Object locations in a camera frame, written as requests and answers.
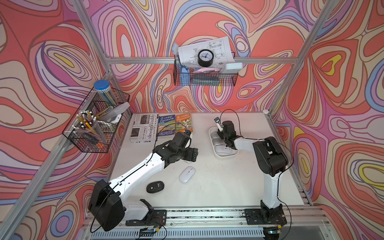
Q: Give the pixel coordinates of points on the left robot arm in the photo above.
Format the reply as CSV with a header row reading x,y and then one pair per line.
x,y
108,202

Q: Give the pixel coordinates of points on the black wire basket left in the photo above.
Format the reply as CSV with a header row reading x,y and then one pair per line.
x,y
94,103

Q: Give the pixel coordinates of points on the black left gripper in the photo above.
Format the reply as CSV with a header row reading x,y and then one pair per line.
x,y
191,151

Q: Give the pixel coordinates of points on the white paper sheet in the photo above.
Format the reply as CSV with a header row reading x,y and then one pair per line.
x,y
220,47

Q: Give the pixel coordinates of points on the black wire basket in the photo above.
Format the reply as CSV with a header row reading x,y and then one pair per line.
x,y
94,103
184,76

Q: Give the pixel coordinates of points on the clear cup with pens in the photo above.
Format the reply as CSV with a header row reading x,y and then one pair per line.
x,y
87,127

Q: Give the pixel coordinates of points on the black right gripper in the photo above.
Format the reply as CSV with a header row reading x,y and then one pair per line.
x,y
220,134

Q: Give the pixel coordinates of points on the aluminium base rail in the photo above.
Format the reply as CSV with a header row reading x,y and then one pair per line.
x,y
218,223

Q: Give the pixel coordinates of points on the silver wireless mouse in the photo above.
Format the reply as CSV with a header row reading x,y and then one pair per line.
x,y
216,140

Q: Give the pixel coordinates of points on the black round mouse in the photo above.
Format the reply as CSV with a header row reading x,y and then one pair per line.
x,y
155,187

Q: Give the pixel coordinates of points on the black wire basket back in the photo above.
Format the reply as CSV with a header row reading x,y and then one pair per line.
x,y
184,76

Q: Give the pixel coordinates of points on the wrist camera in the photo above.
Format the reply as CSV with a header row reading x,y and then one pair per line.
x,y
219,124
187,134

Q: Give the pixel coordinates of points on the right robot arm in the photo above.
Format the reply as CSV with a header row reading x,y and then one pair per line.
x,y
271,160

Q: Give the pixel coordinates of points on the white mouse on table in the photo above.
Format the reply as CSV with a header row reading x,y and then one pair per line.
x,y
187,174

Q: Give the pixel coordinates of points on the white box in basket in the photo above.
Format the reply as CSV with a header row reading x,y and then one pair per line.
x,y
232,68

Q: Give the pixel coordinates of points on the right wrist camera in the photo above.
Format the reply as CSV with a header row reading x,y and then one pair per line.
x,y
219,124

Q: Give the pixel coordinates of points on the white upside-down mouse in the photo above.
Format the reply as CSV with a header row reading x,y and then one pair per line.
x,y
223,150

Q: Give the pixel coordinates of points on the blue lid pencil jar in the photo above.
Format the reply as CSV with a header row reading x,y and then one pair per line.
x,y
105,91

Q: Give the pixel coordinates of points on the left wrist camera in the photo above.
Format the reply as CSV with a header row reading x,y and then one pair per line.
x,y
187,134

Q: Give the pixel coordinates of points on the white storage tray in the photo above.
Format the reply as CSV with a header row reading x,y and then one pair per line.
x,y
213,129

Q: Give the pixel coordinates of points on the blue 91-storey treehouse book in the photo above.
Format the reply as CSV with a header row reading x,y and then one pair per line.
x,y
166,126

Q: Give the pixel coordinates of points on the orange 13-storey treehouse book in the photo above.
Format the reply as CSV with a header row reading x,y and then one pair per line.
x,y
184,122

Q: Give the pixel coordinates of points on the black round clock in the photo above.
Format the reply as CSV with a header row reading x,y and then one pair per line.
x,y
205,58

